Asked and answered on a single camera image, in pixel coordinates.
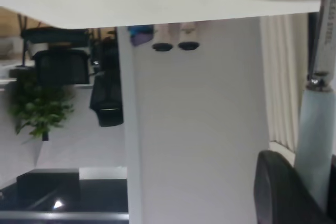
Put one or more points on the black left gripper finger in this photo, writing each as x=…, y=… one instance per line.
x=278, y=192

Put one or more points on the green potted plant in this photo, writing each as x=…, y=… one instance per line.
x=39, y=106

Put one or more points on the black mesh office chair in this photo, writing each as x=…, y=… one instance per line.
x=61, y=68
x=107, y=103

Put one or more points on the beige curtain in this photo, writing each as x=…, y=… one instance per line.
x=284, y=82

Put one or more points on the blue purple object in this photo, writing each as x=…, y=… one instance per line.
x=140, y=35

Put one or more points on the pale post with black cap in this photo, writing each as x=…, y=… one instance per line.
x=188, y=37
x=162, y=39

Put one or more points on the dark green desk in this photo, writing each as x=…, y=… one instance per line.
x=55, y=36

